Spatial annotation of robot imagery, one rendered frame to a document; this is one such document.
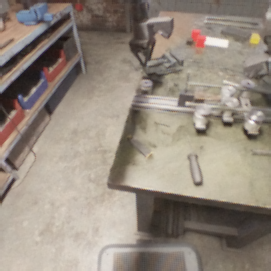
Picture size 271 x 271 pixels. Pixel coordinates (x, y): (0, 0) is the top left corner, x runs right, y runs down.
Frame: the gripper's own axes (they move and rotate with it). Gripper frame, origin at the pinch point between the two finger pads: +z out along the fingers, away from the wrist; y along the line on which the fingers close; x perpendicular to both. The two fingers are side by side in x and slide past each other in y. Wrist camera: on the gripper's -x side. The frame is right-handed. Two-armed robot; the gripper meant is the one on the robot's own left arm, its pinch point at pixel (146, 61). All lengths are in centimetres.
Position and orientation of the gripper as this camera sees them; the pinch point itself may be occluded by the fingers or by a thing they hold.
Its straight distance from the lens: 76.0
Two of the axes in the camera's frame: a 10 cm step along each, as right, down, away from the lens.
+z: 1.8, 6.9, 7.0
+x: -9.1, -1.5, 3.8
